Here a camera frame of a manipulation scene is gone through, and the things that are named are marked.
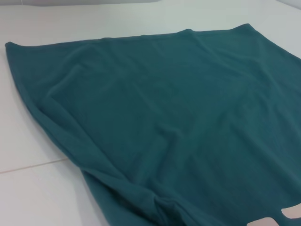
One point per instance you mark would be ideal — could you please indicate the teal FREE print t-shirt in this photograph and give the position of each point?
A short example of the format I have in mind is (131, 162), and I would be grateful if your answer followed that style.
(164, 117)

